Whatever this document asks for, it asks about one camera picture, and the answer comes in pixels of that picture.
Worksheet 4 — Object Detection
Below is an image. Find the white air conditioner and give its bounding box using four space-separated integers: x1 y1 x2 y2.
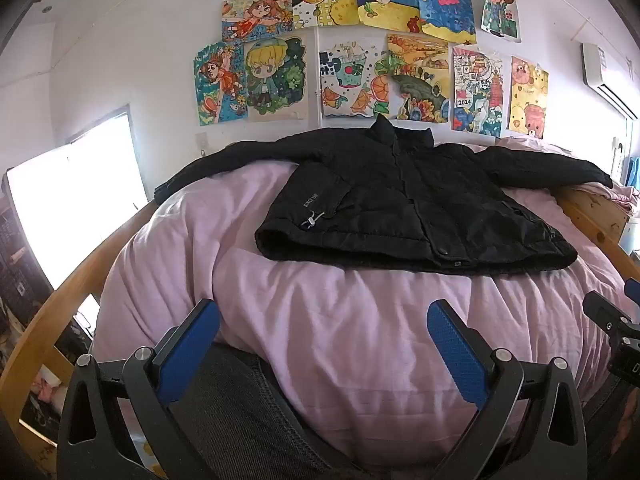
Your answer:
580 42 640 121

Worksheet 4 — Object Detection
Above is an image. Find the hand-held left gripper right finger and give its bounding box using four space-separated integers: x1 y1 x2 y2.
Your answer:
426 299 589 480

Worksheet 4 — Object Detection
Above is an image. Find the pink blanket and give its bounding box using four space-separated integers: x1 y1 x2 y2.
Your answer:
92 135 640 476

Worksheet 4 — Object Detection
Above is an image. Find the bright window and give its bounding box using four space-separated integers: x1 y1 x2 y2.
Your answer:
2 104 151 301

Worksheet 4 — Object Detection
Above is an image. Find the person's grey trouser leg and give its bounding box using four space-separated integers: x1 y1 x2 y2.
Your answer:
167 342 361 480

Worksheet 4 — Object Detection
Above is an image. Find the pink crumpled bedsheet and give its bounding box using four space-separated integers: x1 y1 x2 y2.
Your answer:
497 136 640 211

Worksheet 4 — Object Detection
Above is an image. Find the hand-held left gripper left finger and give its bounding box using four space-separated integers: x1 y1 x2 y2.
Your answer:
56 299 222 480

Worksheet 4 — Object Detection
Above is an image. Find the white wall conduit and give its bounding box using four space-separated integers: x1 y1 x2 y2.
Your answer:
313 25 322 128

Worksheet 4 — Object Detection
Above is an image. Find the black padded jacket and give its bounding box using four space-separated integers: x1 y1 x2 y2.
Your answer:
152 114 615 277

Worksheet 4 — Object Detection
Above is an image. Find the group of colourful wall drawings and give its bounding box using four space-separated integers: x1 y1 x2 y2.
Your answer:
193 0 550 140

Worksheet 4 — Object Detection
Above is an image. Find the dark storage shelf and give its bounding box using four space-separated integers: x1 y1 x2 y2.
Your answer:
0 192 56 341

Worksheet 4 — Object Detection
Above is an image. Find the wooden bed frame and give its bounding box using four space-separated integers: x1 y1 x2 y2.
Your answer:
0 187 640 480

